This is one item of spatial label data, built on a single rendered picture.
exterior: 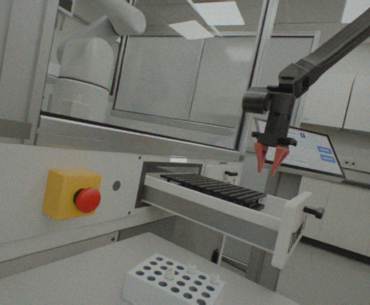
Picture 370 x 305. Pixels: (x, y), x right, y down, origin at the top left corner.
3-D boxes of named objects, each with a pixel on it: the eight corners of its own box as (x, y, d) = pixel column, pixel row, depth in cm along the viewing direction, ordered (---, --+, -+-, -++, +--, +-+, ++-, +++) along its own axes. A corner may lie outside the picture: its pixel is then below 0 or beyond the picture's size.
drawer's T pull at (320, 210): (323, 214, 54) (324, 208, 54) (321, 219, 48) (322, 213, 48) (305, 209, 56) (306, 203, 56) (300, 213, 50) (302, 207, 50)
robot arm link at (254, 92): (298, 65, 63) (299, 90, 70) (254, 65, 69) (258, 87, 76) (285, 102, 59) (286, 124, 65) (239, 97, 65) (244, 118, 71)
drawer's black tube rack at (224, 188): (262, 218, 66) (267, 193, 66) (239, 231, 51) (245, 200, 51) (190, 193, 78) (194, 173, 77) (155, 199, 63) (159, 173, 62)
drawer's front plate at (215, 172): (234, 191, 109) (240, 166, 108) (204, 197, 84) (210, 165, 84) (231, 190, 110) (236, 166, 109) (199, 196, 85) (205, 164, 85)
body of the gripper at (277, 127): (291, 145, 59) (298, 114, 59) (249, 138, 64) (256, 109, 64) (296, 149, 64) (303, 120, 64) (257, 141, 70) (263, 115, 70)
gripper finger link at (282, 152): (277, 178, 60) (287, 139, 59) (249, 170, 63) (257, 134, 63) (283, 178, 65) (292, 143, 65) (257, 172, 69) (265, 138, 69)
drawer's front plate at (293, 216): (303, 233, 66) (312, 192, 65) (281, 271, 41) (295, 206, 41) (296, 230, 67) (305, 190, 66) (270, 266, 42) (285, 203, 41)
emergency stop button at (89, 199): (101, 213, 40) (105, 189, 40) (78, 216, 37) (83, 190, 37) (89, 207, 42) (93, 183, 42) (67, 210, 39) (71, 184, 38)
